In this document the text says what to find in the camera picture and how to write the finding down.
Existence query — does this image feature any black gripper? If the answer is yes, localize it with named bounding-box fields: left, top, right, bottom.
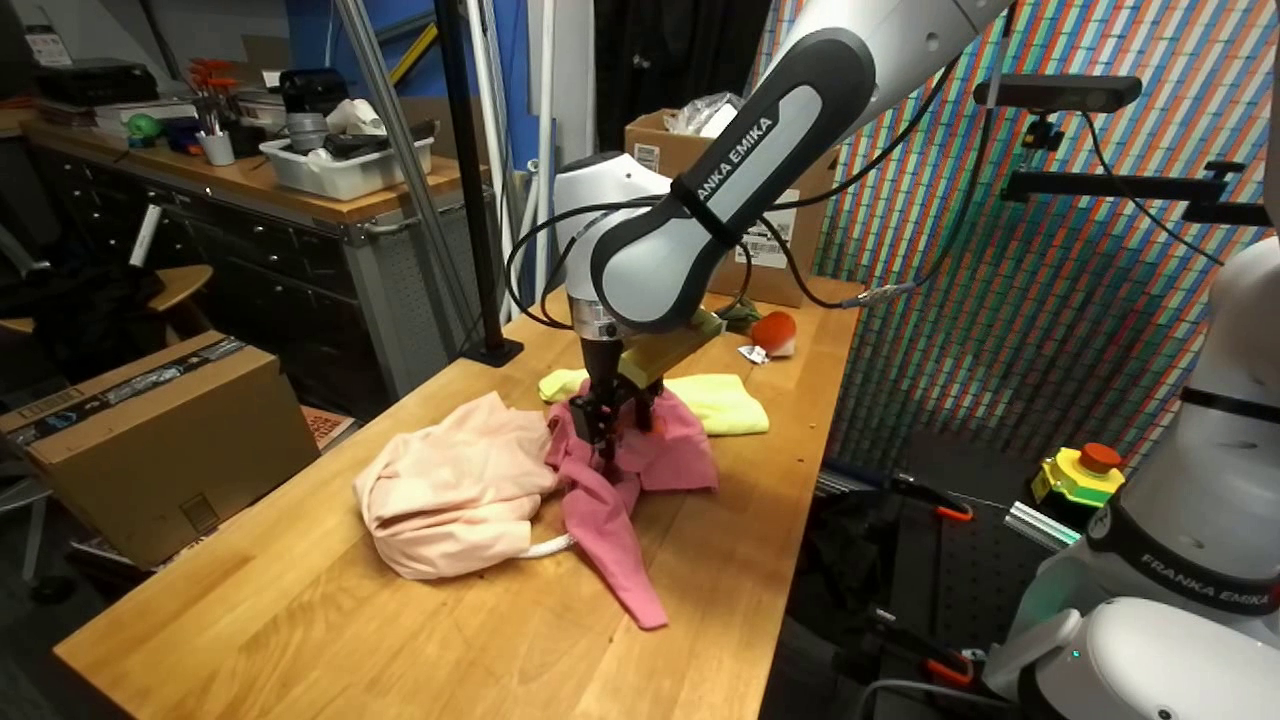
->
left=570, top=332, right=665, bottom=487

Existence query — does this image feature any pink cloth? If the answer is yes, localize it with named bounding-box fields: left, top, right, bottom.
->
left=540, top=383, right=724, bottom=632

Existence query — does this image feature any yellow cloth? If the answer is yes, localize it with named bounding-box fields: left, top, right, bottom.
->
left=537, top=365, right=778, bottom=440

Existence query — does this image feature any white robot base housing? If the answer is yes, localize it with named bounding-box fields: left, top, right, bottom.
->
left=984, top=593, right=1280, bottom=720

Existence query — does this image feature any open cardboard box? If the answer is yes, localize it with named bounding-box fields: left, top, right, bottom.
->
left=619, top=101, right=843, bottom=276

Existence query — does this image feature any black vertical stand pole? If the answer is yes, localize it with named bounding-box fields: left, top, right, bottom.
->
left=434, top=0, right=529, bottom=370

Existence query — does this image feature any black orange clamp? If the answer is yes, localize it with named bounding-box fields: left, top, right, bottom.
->
left=873, top=622, right=989, bottom=697
left=893, top=473, right=982, bottom=528

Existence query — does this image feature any silver tripod leg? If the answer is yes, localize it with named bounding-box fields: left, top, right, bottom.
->
left=333, top=0, right=465, bottom=353

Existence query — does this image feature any white plastic bin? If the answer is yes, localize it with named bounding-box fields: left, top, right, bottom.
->
left=256, top=125, right=438, bottom=202

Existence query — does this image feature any wooden workbench with dark drawers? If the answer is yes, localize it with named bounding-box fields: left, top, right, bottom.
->
left=0, top=105, right=485, bottom=404

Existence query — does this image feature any yellow red emergency stop button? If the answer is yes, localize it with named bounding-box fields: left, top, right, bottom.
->
left=1032, top=440, right=1132, bottom=510

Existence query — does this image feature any cardboard box with black tape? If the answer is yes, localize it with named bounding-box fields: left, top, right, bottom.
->
left=0, top=329, right=325, bottom=570

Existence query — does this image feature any wooden stool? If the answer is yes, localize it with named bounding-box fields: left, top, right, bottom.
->
left=131, top=261, right=218, bottom=319

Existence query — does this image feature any white cup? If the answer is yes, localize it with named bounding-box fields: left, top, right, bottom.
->
left=195, top=125, right=240, bottom=173

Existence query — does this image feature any cream garment with drawstring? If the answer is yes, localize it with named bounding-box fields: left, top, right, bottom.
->
left=353, top=387, right=582, bottom=587

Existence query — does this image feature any black looped wrist cable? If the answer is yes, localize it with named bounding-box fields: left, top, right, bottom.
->
left=500, top=193, right=756, bottom=336

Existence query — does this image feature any black cable with silver connector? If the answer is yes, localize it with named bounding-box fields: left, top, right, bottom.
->
left=785, top=0, right=1025, bottom=313

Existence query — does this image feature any black bar camera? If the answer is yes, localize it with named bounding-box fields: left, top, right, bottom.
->
left=973, top=70, right=1147, bottom=153

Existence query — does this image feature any black mount bar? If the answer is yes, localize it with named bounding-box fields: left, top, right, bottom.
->
left=995, top=154, right=1280, bottom=231

